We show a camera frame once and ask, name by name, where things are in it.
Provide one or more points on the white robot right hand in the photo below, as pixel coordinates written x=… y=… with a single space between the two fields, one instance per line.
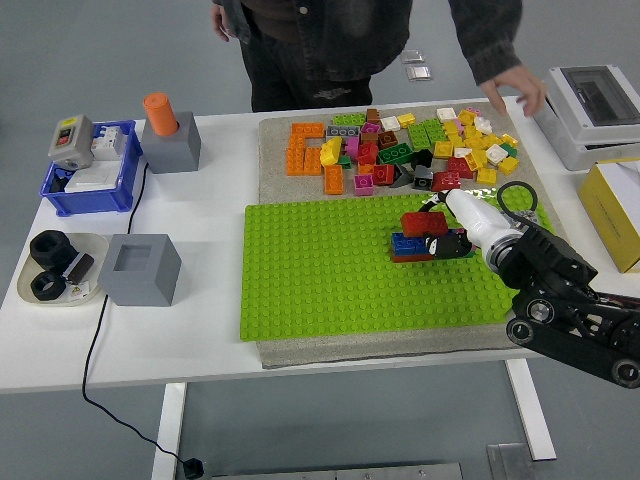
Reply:
x=480 y=220

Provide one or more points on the person's right hand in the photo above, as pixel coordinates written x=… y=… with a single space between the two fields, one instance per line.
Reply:
x=222 y=22

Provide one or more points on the person's left hand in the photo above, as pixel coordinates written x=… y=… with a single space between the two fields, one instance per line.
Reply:
x=522 y=82

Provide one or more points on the large red toy brick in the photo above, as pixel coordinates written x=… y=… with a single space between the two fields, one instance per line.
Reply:
x=424 y=224

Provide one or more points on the person's left forearm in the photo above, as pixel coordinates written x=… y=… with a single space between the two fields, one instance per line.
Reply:
x=487 y=45

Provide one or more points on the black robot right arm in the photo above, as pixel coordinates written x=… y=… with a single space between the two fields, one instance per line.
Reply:
x=545 y=260

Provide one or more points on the dark green toy brick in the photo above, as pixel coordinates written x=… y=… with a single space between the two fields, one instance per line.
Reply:
x=472 y=254
x=395 y=154

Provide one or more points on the yellow toy brick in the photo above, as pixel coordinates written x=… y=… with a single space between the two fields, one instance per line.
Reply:
x=406 y=119
x=331 y=151
x=508 y=139
x=443 y=149
x=466 y=117
x=455 y=138
x=450 y=127
x=477 y=142
x=508 y=165
x=471 y=131
x=486 y=176
x=491 y=139
x=476 y=161

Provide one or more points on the white toy brick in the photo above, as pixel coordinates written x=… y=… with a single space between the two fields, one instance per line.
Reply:
x=446 y=114
x=390 y=123
x=496 y=154
x=461 y=152
x=483 y=124

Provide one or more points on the small dark green brick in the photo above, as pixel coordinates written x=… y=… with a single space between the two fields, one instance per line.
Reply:
x=345 y=161
x=511 y=150

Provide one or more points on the black toy brick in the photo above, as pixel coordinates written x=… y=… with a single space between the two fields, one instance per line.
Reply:
x=423 y=178
x=421 y=159

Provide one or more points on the long blue toy brick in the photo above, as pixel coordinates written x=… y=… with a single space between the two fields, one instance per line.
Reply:
x=407 y=245

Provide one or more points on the dark grey sloped brick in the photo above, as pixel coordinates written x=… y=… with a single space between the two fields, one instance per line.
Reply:
x=401 y=176

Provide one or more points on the light green toy brick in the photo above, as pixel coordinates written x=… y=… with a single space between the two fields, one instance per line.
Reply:
x=417 y=135
x=349 y=119
x=434 y=130

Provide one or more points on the brown toy brick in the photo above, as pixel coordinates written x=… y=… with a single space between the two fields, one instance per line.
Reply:
x=388 y=139
x=373 y=115

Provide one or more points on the orange toy brick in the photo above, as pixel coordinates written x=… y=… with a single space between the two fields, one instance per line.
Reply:
x=308 y=130
x=333 y=180
x=295 y=157
x=313 y=161

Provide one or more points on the green studded baseplate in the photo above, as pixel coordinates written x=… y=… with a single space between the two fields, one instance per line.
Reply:
x=325 y=275

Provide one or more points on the white distribution box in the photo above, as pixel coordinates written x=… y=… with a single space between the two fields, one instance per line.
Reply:
x=575 y=135

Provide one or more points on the person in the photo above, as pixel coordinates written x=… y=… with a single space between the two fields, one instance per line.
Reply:
x=310 y=40

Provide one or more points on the metal floor plate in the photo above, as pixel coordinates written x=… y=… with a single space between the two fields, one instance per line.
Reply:
x=418 y=73
x=412 y=56

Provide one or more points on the orange cylinder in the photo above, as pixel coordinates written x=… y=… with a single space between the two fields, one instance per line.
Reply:
x=160 y=114

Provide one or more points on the yellow cardboard box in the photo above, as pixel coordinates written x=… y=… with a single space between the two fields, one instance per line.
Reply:
x=610 y=225

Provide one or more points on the grey-brown foam mat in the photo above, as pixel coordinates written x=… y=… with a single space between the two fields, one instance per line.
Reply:
x=272 y=150

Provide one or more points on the grey block with round hole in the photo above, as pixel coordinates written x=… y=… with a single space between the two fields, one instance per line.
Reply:
x=172 y=152

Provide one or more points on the white circuit breaker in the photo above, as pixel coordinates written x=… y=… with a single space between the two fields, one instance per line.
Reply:
x=106 y=142

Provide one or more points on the white table leg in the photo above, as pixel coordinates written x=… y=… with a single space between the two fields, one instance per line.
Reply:
x=170 y=425
x=530 y=410

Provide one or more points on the blue plastic bin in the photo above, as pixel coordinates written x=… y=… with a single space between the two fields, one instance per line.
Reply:
x=90 y=202

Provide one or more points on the black part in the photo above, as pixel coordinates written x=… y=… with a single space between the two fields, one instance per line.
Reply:
x=59 y=182

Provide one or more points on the small grey metal plate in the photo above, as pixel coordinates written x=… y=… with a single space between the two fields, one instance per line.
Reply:
x=507 y=462

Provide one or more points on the cream tray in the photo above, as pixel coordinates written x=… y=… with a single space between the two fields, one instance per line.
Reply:
x=97 y=245

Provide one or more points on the grey block with square hole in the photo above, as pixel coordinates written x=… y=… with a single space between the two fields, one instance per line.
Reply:
x=160 y=280

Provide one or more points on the dark brown roll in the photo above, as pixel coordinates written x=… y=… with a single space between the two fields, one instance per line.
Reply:
x=80 y=266

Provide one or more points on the large black nut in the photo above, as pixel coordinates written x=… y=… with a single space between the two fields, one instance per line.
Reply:
x=50 y=247

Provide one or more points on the long grey metal plate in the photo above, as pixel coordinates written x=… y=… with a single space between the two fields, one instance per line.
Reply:
x=335 y=471

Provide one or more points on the white warning label card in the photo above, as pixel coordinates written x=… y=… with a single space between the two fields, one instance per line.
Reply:
x=79 y=292

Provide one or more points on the small black nut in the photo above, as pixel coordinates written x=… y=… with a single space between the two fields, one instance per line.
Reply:
x=47 y=287

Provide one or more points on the black plug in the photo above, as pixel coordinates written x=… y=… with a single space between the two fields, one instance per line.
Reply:
x=193 y=467

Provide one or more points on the grey push-button switch box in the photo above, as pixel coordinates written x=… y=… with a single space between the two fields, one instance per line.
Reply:
x=70 y=140

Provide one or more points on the white wall switch plate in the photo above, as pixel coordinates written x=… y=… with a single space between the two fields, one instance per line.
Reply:
x=91 y=180

